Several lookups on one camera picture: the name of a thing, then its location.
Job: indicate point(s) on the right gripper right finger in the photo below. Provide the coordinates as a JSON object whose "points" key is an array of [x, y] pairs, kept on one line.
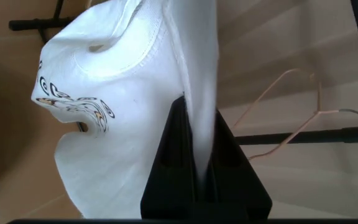
{"points": [[238, 186]]}

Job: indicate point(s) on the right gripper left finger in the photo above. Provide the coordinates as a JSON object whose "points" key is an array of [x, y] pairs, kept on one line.
{"points": [[169, 186]]}

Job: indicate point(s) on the white printed t-shirt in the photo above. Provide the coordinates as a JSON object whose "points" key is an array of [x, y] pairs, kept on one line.
{"points": [[120, 77]]}

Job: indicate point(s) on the black clothes rack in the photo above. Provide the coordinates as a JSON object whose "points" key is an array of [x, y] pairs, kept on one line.
{"points": [[322, 136]]}

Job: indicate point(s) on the pink clothes hanger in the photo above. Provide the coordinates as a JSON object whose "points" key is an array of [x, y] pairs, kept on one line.
{"points": [[328, 111]]}

